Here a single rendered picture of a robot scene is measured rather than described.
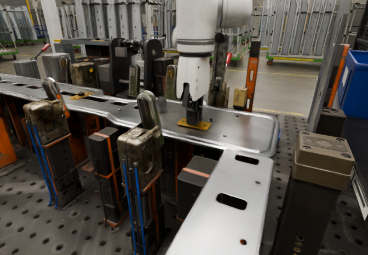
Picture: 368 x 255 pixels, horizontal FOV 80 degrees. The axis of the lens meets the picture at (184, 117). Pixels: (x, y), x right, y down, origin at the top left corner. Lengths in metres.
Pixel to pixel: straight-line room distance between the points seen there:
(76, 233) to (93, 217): 0.06
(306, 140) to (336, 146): 0.04
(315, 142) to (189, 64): 0.28
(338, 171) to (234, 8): 0.34
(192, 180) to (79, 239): 0.42
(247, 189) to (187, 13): 0.34
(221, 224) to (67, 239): 0.52
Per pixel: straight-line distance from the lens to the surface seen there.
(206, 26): 0.48
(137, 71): 0.84
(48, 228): 0.81
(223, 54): 0.70
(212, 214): 0.34
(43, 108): 0.70
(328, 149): 0.43
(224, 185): 0.38
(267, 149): 0.50
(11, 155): 1.14
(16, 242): 0.82
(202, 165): 0.46
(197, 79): 0.48
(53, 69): 1.17
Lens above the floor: 1.25
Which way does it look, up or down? 24 degrees down
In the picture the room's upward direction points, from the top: straight up
